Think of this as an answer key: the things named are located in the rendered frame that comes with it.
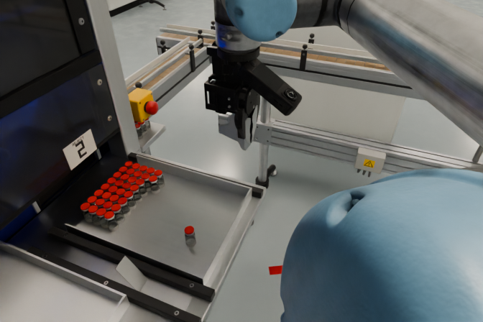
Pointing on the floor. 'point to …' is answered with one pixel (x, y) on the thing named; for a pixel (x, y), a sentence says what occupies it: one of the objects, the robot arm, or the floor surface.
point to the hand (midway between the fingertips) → (248, 144)
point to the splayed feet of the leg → (267, 176)
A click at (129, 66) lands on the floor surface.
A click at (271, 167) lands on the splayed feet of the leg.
